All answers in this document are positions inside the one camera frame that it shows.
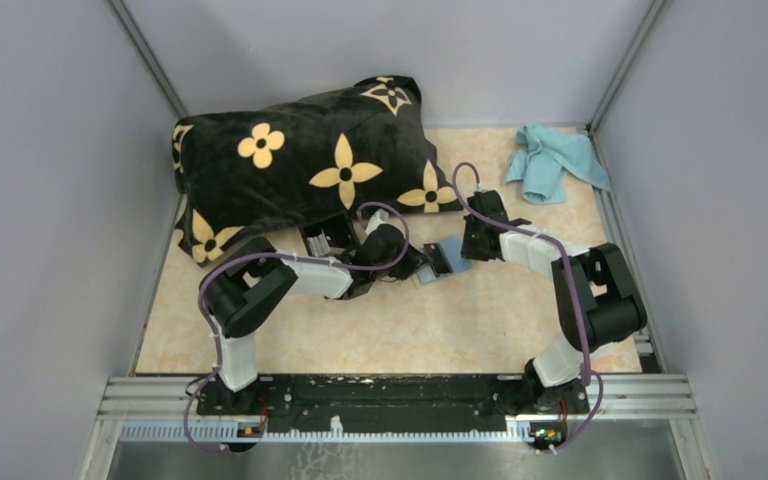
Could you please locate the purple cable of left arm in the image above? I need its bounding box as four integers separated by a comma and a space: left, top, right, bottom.
181, 201, 412, 455

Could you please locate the black card holder box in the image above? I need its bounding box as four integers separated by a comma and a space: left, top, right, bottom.
298, 212, 375, 300

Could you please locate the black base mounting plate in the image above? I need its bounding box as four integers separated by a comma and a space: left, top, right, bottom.
196, 374, 590, 434

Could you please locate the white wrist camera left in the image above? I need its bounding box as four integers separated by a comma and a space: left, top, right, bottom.
364, 209, 390, 236

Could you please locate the aluminium frame rail front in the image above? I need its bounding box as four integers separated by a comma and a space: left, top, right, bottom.
98, 374, 697, 445

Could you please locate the light blue towel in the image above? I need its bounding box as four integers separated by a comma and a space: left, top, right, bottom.
504, 124, 611, 205

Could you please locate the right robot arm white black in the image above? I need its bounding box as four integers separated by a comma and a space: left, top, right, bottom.
461, 190, 648, 412

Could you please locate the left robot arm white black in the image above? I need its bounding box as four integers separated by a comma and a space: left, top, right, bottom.
196, 210, 429, 415

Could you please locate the black pillow with cream flowers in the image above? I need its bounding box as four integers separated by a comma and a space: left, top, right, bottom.
171, 75, 459, 266

